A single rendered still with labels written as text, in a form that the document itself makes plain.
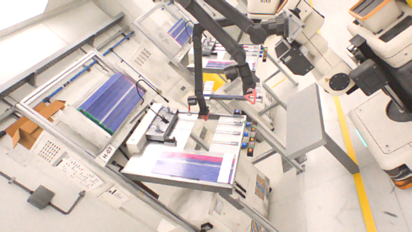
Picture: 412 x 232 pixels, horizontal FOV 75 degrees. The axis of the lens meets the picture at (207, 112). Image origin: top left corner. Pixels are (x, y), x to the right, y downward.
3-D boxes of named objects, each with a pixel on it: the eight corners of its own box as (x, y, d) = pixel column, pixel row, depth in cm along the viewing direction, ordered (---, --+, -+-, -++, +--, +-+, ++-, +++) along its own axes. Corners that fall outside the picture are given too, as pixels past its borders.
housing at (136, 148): (165, 117, 224) (162, 103, 216) (141, 159, 186) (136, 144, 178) (157, 116, 226) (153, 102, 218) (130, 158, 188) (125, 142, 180)
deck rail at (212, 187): (232, 192, 157) (232, 185, 153) (232, 194, 155) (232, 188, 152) (124, 176, 173) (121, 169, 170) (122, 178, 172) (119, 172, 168)
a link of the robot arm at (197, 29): (187, 24, 163) (190, 20, 172) (192, 45, 170) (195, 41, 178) (261, 9, 154) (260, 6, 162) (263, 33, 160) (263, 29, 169)
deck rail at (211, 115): (246, 121, 210) (246, 115, 206) (246, 123, 208) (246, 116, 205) (162, 114, 226) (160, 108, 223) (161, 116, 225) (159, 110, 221)
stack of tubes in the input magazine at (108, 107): (146, 92, 212) (118, 69, 205) (113, 134, 172) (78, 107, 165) (137, 100, 219) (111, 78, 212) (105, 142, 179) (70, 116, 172)
